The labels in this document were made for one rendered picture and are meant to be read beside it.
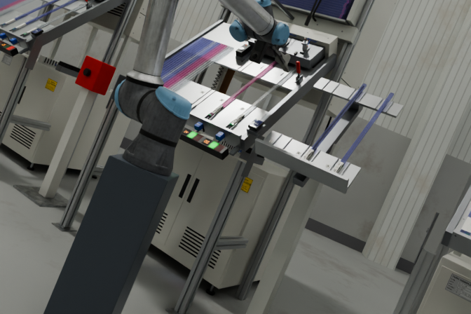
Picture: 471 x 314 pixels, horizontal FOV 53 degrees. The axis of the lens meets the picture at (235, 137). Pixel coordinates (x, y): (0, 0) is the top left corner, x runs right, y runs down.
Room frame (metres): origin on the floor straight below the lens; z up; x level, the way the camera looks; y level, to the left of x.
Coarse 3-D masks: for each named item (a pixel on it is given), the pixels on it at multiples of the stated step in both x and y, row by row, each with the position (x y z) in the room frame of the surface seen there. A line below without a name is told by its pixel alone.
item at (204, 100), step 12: (192, 84) 2.11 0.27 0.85; (192, 96) 2.04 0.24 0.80; (204, 96) 2.03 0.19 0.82; (216, 96) 2.03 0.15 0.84; (228, 96) 2.02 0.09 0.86; (192, 108) 1.97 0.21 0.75; (204, 108) 1.97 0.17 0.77; (216, 108) 1.96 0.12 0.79; (228, 108) 1.96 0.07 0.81; (240, 108) 1.95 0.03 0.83; (216, 120) 1.90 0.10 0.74; (228, 120) 1.90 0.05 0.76; (240, 120) 1.89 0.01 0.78; (252, 120) 1.89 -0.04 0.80; (240, 132) 1.83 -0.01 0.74
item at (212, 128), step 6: (192, 114) 1.90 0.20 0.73; (192, 120) 1.93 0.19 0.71; (198, 120) 1.90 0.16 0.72; (204, 120) 1.87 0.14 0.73; (192, 126) 1.95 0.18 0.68; (204, 126) 1.90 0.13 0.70; (210, 126) 1.87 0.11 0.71; (216, 126) 1.84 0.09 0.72; (222, 126) 1.83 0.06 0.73; (210, 132) 1.89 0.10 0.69; (216, 132) 1.87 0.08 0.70; (228, 132) 1.81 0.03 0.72; (234, 132) 1.80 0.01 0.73; (228, 138) 1.83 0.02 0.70; (234, 138) 1.81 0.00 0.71; (234, 144) 1.83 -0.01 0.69
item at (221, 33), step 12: (228, 24) 2.53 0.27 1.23; (204, 36) 2.44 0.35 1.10; (216, 36) 2.43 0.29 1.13; (228, 36) 2.42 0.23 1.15; (228, 60) 2.25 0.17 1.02; (264, 60) 2.22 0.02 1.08; (324, 60) 2.19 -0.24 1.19; (240, 72) 2.17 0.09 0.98; (252, 72) 2.15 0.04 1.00; (276, 72) 2.14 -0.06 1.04; (288, 72) 2.13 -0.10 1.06; (288, 84) 2.06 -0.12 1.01
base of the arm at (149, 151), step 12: (144, 132) 1.34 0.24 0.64; (132, 144) 1.35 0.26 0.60; (144, 144) 1.33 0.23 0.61; (156, 144) 1.33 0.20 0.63; (168, 144) 1.35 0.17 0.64; (132, 156) 1.32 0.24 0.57; (144, 156) 1.32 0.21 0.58; (156, 156) 1.33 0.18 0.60; (168, 156) 1.35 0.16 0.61; (144, 168) 1.32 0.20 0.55; (156, 168) 1.33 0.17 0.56; (168, 168) 1.36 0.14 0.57
